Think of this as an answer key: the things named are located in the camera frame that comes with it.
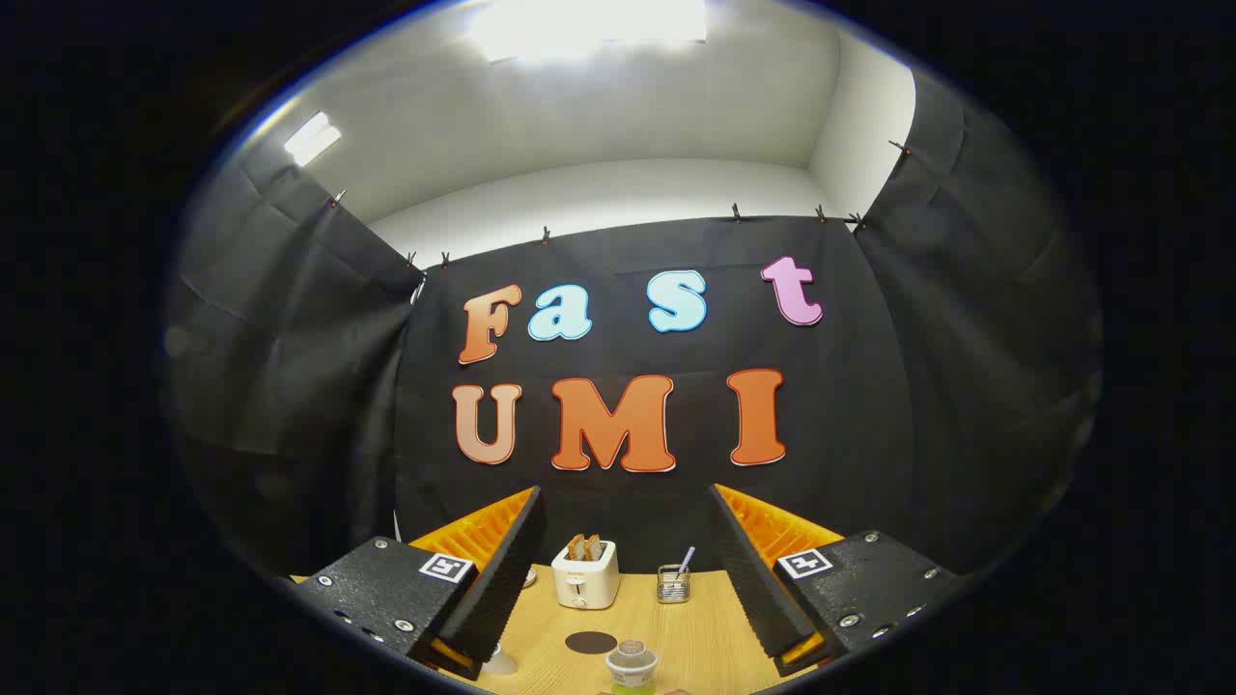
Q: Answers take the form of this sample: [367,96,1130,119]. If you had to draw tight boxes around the clear juice bottle white label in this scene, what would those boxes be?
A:
[605,639,660,695]

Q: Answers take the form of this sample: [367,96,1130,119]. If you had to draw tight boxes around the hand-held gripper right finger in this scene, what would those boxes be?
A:
[710,483,967,679]

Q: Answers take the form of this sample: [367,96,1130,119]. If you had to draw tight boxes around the wooden table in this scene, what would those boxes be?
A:
[290,565,831,695]

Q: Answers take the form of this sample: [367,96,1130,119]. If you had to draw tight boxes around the white toaster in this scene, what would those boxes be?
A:
[551,539,620,610]

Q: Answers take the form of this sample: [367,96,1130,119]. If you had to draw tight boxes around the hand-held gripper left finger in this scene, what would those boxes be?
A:
[290,486,548,681]

